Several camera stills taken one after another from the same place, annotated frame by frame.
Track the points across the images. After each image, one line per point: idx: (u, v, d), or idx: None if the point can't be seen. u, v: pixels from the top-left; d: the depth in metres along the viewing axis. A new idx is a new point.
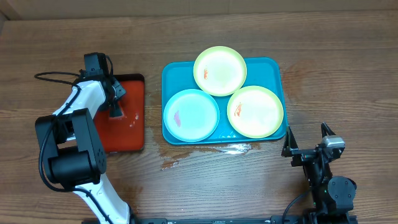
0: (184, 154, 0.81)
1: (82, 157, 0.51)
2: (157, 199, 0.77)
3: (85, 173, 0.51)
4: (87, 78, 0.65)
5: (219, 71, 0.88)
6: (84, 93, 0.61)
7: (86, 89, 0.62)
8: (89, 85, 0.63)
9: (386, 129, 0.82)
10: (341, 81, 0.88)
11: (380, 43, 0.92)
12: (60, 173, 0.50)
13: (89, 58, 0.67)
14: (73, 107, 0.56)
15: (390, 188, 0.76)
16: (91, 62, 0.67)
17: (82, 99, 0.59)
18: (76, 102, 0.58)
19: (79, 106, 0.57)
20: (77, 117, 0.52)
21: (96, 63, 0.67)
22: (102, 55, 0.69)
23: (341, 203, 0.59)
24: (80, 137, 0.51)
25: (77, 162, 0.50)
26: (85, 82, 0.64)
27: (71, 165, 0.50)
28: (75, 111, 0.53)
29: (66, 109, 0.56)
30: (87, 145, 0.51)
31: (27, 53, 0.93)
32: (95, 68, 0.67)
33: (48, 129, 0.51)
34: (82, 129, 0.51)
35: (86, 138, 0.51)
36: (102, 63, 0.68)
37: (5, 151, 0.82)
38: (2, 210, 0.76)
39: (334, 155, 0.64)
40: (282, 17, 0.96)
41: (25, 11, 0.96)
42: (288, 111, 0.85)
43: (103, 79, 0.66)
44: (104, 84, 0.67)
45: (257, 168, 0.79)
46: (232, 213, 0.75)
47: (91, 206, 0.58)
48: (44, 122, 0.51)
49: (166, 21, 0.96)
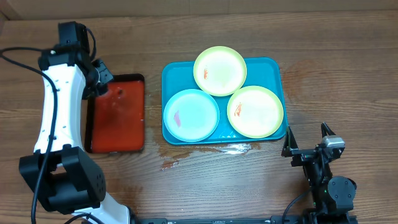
0: (184, 154, 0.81)
1: (80, 191, 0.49)
2: (157, 199, 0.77)
3: (85, 203, 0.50)
4: (58, 53, 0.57)
5: (219, 71, 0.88)
6: (63, 95, 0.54)
7: (64, 87, 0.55)
8: (67, 79, 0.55)
9: (386, 129, 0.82)
10: (341, 81, 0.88)
11: (381, 43, 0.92)
12: (60, 206, 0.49)
13: (67, 30, 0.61)
14: (59, 137, 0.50)
15: (390, 188, 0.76)
16: (68, 35, 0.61)
17: (66, 118, 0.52)
18: (60, 127, 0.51)
19: (66, 133, 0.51)
20: (69, 162, 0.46)
21: (73, 36, 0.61)
22: (81, 27, 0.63)
23: (341, 203, 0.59)
24: (74, 179, 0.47)
25: (76, 196, 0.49)
26: (57, 63, 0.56)
27: (69, 199, 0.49)
28: (64, 153, 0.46)
29: (52, 142, 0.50)
30: (84, 184, 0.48)
31: (27, 53, 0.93)
32: (71, 41, 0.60)
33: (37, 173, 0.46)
34: (76, 173, 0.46)
35: (81, 180, 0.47)
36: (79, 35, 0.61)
37: (4, 151, 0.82)
38: (2, 210, 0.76)
39: (334, 155, 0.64)
40: (282, 17, 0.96)
41: (25, 10, 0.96)
42: (288, 112, 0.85)
43: (78, 51, 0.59)
44: (81, 58, 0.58)
45: (257, 168, 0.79)
46: (232, 212, 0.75)
47: (93, 221, 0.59)
48: (30, 165, 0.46)
49: (166, 21, 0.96)
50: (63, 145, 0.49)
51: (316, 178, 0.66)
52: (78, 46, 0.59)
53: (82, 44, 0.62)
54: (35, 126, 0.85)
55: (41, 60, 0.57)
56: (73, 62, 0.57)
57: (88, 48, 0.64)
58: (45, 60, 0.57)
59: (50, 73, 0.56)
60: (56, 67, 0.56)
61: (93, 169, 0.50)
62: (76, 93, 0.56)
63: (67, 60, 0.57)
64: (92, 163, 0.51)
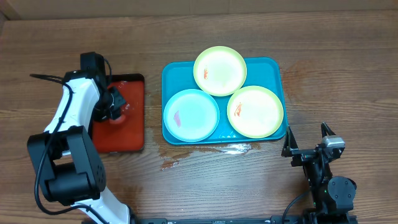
0: (184, 154, 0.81)
1: (81, 175, 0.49)
2: (157, 199, 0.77)
3: (84, 191, 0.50)
4: (79, 73, 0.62)
5: (219, 71, 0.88)
6: (78, 97, 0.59)
7: (79, 91, 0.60)
8: (82, 86, 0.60)
9: (386, 129, 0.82)
10: (342, 81, 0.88)
11: (381, 43, 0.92)
12: (58, 191, 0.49)
13: (87, 58, 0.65)
14: (67, 122, 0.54)
15: (390, 188, 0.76)
16: (87, 61, 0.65)
17: (76, 109, 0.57)
18: (70, 114, 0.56)
19: (74, 119, 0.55)
20: (73, 137, 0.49)
21: (92, 62, 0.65)
22: (99, 56, 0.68)
23: (341, 203, 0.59)
24: (76, 156, 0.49)
25: (76, 180, 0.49)
26: (76, 79, 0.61)
27: (69, 183, 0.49)
28: (69, 129, 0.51)
29: (61, 125, 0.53)
30: (85, 163, 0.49)
31: (27, 53, 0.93)
32: (90, 66, 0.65)
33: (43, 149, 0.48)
34: (79, 147, 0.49)
35: (83, 157, 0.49)
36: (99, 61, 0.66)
37: (4, 151, 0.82)
38: (2, 210, 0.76)
39: (334, 155, 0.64)
40: (282, 17, 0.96)
41: (25, 10, 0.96)
42: (288, 112, 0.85)
43: (96, 74, 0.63)
44: (97, 79, 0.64)
45: (258, 168, 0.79)
46: (232, 212, 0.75)
47: (92, 216, 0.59)
48: (37, 141, 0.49)
49: (166, 21, 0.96)
50: (69, 126, 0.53)
51: (315, 178, 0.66)
52: (97, 70, 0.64)
53: (100, 70, 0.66)
54: (35, 126, 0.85)
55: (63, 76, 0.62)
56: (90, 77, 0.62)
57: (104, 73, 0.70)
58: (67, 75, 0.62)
59: (69, 84, 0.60)
60: (75, 81, 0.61)
61: (95, 155, 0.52)
62: (88, 100, 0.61)
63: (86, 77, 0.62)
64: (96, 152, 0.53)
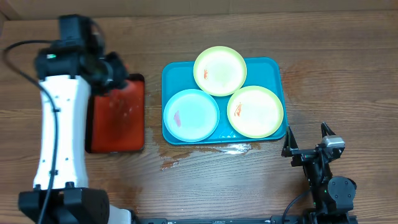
0: (184, 154, 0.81)
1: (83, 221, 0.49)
2: (157, 199, 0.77)
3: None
4: (58, 58, 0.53)
5: (219, 71, 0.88)
6: (66, 116, 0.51)
7: (65, 106, 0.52)
8: (69, 97, 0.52)
9: (386, 129, 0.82)
10: (342, 81, 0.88)
11: (381, 43, 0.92)
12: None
13: (67, 24, 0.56)
14: (61, 170, 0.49)
15: (390, 188, 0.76)
16: (69, 30, 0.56)
17: (69, 149, 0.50)
18: (64, 159, 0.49)
19: (71, 167, 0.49)
20: (70, 203, 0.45)
21: (73, 31, 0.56)
22: (84, 20, 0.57)
23: (341, 204, 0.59)
24: (76, 214, 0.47)
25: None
26: (58, 68, 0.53)
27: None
28: (65, 191, 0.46)
29: (54, 178, 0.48)
30: (86, 216, 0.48)
31: (27, 53, 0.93)
32: (71, 37, 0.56)
33: (37, 209, 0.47)
34: (78, 210, 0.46)
35: (83, 214, 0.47)
36: (82, 27, 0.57)
37: (4, 151, 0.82)
38: (2, 210, 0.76)
39: (334, 155, 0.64)
40: (282, 17, 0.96)
41: (25, 10, 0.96)
42: (288, 112, 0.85)
43: (78, 56, 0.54)
44: (83, 63, 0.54)
45: (258, 168, 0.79)
46: (232, 212, 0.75)
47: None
48: (29, 201, 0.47)
49: (166, 21, 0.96)
50: (64, 183, 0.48)
51: (315, 178, 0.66)
52: (79, 49, 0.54)
53: (85, 41, 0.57)
54: (35, 126, 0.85)
55: (37, 63, 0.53)
56: (75, 71, 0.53)
57: (94, 45, 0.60)
58: (43, 65, 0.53)
59: (46, 85, 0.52)
60: (54, 79, 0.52)
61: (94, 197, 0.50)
62: (80, 108, 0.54)
63: (69, 68, 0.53)
64: (94, 190, 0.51)
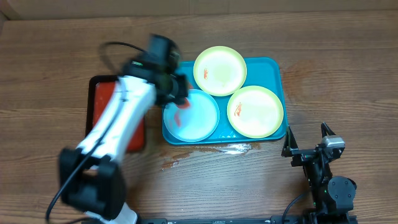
0: (184, 154, 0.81)
1: (98, 202, 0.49)
2: (157, 199, 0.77)
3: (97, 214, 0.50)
4: (143, 66, 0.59)
5: (219, 71, 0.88)
6: (128, 109, 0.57)
7: (131, 101, 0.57)
8: (134, 92, 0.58)
9: (386, 129, 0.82)
10: (342, 81, 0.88)
11: (382, 43, 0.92)
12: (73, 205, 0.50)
13: (155, 42, 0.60)
14: (106, 144, 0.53)
15: (390, 189, 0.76)
16: (153, 47, 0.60)
17: (122, 130, 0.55)
18: (114, 135, 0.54)
19: (115, 144, 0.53)
20: (104, 170, 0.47)
21: (157, 49, 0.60)
22: (168, 43, 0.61)
23: (341, 204, 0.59)
24: (100, 187, 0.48)
25: (92, 205, 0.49)
26: (137, 73, 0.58)
27: (85, 204, 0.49)
28: (103, 161, 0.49)
29: (98, 147, 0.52)
30: (106, 195, 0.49)
31: (27, 53, 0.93)
32: (154, 54, 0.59)
33: (71, 167, 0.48)
34: (105, 182, 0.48)
35: (106, 188, 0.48)
36: (165, 49, 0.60)
37: (4, 151, 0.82)
38: (2, 210, 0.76)
39: (334, 155, 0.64)
40: (282, 17, 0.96)
41: (25, 10, 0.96)
42: (288, 112, 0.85)
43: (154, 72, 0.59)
44: (156, 78, 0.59)
45: (258, 168, 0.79)
46: (232, 212, 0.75)
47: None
48: (69, 157, 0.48)
49: (166, 21, 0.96)
50: (105, 153, 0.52)
51: (315, 178, 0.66)
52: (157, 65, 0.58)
53: (165, 60, 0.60)
54: (35, 126, 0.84)
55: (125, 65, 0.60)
56: (150, 81, 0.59)
57: (173, 64, 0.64)
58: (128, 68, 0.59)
59: (125, 82, 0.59)
60: (132, 79, 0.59)
61: (119, 186, 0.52)
62: (138, 109, 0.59)
63: (147, 77, 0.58)
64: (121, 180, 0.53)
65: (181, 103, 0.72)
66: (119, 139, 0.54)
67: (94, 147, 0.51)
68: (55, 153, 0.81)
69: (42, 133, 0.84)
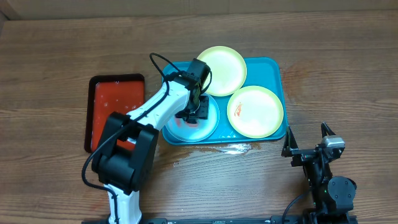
0: (184, 154, 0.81)
1: (129, 167, 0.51)
2: (157, 199, 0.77)
3: (123, 181, 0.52)
4: (182, 79, 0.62)
5: (220, 71, 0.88)
6: (170, 99, 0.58)
7: (173, 95, 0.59)
8: (178, 92, 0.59)
9: (386, 129, 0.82)
10: (342, 81, 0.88)
11: (381, 43, 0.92)
12: (105, 167, 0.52)
13: (196, 65, 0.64)
14: (148, 118, 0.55)
15: (390, 188, 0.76)
16: (195, 68, 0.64)
17: (162, 111, 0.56)
18: (156, 112, 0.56)
19: (156, 119, 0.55)
20: (145, 135, 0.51)
21: (198, 71, 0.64)
22: (208, 68, 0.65)
23: (341, 203, 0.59)
24: (135, 152, 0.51)
25: (124, 168, 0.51)
26: (178, 83, 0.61)
27: (117, 166, 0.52)
28: (145, 128, 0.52)
29: (142, 117, 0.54)
30: (138, 162, 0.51)
31: (27, 53, 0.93)
32: (194, 74, 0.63)
33: (117, 127, 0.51)
34: (143, 147, 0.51)
35: (140, 154, 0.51)
36: (204, 74, 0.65)
37: (4, 151, 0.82)
38: (2, 210, 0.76)
39: (334, 155, 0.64)
40: (282, 17, 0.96)
41: (26, 10, 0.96)
42: (288, 111, 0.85)
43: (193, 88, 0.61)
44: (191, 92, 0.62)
45: (257, 168, 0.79)
46: (232, 212, 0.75)
47: (111, 203, 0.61)
48: (117, 119, 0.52)
49: (166, 21, 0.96)
50: (147, 123, 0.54)
51: (315, 178, 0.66)
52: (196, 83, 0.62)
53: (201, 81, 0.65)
54: (35, 126, 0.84)
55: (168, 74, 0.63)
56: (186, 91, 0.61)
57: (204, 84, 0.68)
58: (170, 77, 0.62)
59: (170, 84, 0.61)
60: (174, 84, 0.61)
61: (149, 159, 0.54)
62: (176, 105, 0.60)
63: (186, 86, 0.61)
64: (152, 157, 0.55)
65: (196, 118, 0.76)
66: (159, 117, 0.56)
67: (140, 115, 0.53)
68: (54, 153, 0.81)
69: (41, 133, 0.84)
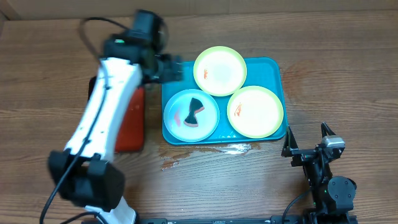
0: (184, 154, 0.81)
1: (96, 198, 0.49)
2: (157, 199, 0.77)
3: (97, 206, 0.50)
4: (124, 46, 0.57)
5: (219, 71, 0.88)
6: (113, 95, 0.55)
7: (115, 87, 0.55)
8: (123, 79, 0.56)
9: (386, 129, 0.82)
10: (342, 81, 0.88)
11: (381, 43, 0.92)
12: (73, 201, 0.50)
13: (140, 20, 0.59)
14: (93, 140, 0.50)
15: (390, 189, 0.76)
16: (139, 24, 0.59)
17: (107, 122, 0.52)
18: (100, 130, 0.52)
19: (101, 138, 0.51)
20: (94, 172, 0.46)
21: (143, 27, 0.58)
22: (155, 20, 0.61)
23: (341, 203, 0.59)
24: (94, 186, 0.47)
25: (92, 200, 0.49)
26: (120, 51, 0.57)
27: (83, 200, 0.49)
28: (92, 162, 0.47)
29: (86, 145, 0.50)
30: (101, 192, 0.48)
31: (27, 53, 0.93)
32: (140, 31, 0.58)
33: (61, 170, 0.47)
34: (97, 182, 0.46)
35: (100, 186, 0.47)
36: (152, 27, 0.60)
37: (4, 151, 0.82)
38: (2, 210, 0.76)
39: (334, 155, 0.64)
40: (282, 17, 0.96)
41: (26, 10, 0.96)
42: (288, 112, 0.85)
43: (142, 48, 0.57)
44: (143, 54, 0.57)
45: (257, 168, 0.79)
46: (232, 212, 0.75)
47: (99, 219, 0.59)
48: (58, 161, 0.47)
49: (167, 21, 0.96)
50: (94, 154, 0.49)
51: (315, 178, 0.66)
52: (143, 43, 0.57)
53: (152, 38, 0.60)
54: (35, 126, 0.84)
55: (105, 45, 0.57)
56: (134, 60, 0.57)
57: (157, 43, 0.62)
58: (109, 47, 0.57)
59: (110, 62, 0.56)
60: (115, 60, 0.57)
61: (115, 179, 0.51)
62: (125, 94, 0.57)
63: (131, 55, 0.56)
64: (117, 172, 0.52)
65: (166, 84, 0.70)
66: (106, 134, 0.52)
67: (81, 148, 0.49)
68: None
69: (41, 133, 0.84)
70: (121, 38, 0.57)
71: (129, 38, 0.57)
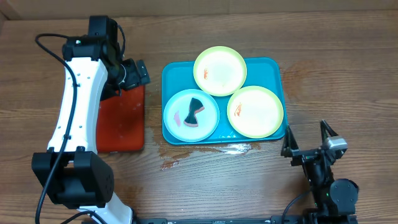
0: (184, 154, 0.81)
1: (88, 191, 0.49)
2: (157, 199, 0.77)
3: (91, 202, 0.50)
4: (83, 45, 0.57)
5: (219, 71, 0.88)
6: (84, 91, 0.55)
7: (84, 83, 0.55)
8: (91, 74, 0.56)
9: (386, 129, 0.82)
10: (342, 81, 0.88)
11: (381, 43, 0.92)
12: (66, 202, 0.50)
13: (97, 22, 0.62)
14: (74, 136, 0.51)
15: (390, 189, 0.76)
16: (96, 27, 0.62)
17: (83, 117, 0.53)
18: (79, 125, 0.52)
19: (81, 133, 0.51)
20: (80, 164, 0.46)
21: (102, 28, 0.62)
22: (112, 23, 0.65)
23: (343, 208, 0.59)
24: (83, 181, 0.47)
25: (84, 195, 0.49)
26: (81, 50, 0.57)
27: (76, 197, 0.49)
28: (78, 155, 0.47)
29: (67, 142, 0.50)
30: (92, 186, 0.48)
31: (27, 53, 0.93)
32: (99, 33, 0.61)
33: (47, 169, 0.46)
34: (85, 175, 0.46)
35: (90, 180, 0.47)
36: (110, 29, 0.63)
37: (5, 151, 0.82)
38: (2, 210, 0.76)
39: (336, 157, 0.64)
40: (282, 17, 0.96)
41: (25, 10, 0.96)
42: (288, 111, 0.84)
43: (102, 45, 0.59)
44: (104, 50, 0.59)
45: (258, 168, 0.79)
46: (232, 212, 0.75)
47: (96, 218, 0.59)
48: (42, 162, 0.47)
49: (167, 21, 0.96)
50: (76, 147, 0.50)
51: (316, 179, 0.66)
52: (104, 40, 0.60)
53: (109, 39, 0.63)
54: (35, 126, 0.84)
55: (64, 47, 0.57)
56: (96, 56, 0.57)
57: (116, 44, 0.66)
58: (69, 49, 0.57)
59: (73, 63, 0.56)
60: (78, 60, 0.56)
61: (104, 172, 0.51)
62: (96, 88, 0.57)
63: (92, 52, 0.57)
64: (103, 164, 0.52)
65: (132, 88, 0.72)
66: (84, 129, 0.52)
67: (63, 144, 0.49)
68: None
69: (41, 133, 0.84)
70: (79, 39, 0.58)
71: (88, 38, 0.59)
